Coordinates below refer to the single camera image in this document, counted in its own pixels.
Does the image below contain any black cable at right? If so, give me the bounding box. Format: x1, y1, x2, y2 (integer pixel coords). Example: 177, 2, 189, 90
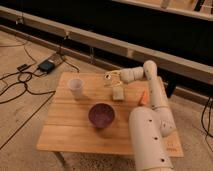
200, 96, 213, 139

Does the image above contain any black cable on floor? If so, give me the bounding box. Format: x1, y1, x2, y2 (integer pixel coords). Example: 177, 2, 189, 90
0, 44, 57, 106

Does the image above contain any purple bowl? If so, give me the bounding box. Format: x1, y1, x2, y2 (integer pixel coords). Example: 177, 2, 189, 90
88, 103, 115, 129

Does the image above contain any wooden table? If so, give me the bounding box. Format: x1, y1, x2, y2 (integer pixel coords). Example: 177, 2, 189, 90
37, 72, 183, 159

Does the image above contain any orange black rectangular box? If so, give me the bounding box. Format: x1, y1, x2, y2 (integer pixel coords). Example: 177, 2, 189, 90
138, 91, 148, 106

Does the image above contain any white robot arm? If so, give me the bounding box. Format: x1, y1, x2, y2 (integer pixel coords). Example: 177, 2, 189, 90
104, 60, 176, 171

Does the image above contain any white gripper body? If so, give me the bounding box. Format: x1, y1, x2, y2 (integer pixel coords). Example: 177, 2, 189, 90
120, 67, 144, 83

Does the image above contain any translucent plastic cup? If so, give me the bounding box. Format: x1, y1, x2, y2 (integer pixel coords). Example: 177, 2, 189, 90
68, 79, 83, 99

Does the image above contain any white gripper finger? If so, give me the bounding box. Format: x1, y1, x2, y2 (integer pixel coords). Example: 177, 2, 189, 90
104, 70, 120, 80
107, 81, 123, 87

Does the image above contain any blue power adapter box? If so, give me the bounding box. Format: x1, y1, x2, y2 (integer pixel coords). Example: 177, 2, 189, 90
38, 60, 55, 73

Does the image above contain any small black device on floor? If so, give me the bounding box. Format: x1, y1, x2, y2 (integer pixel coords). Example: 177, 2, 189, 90
17, 64, 28, 71

